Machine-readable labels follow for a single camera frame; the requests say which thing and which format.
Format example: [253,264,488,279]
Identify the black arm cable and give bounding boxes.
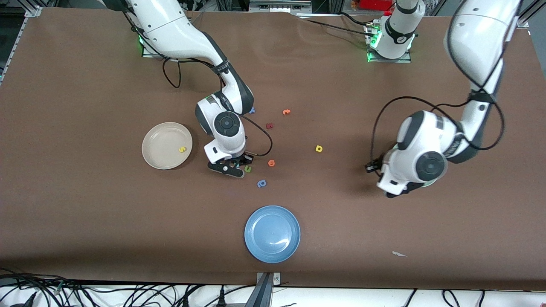
[370,0,512,169]
[162,59,273,157]

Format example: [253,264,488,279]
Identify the beige round plate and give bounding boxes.
[141,122,193,170]

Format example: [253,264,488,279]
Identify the blue round plate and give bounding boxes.
[244,205,301,264]

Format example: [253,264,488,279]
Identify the black base cable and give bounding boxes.
[337,12,376,26]
[299,16,372,37]

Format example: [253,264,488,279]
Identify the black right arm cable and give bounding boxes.
[162,59,273,157]

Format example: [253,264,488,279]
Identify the grey equipment box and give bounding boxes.
[249,0,312,13]

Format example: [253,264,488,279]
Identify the aluminium frame rail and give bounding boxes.
[0,4,43,81]
[514,0,546,29]

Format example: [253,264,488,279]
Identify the aluminium profile with bracket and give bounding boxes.
[244,272,282,307]

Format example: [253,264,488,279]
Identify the thick black floor cable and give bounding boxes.
[0,268,64,307]

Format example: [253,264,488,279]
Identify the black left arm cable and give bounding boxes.
[370,0,512,169]

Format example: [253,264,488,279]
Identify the pale green round plate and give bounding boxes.
[390,143,441,188]

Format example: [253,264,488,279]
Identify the brown table cover sheet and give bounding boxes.
[0,6,546,290]

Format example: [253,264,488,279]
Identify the red box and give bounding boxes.
[360,0,394,11]

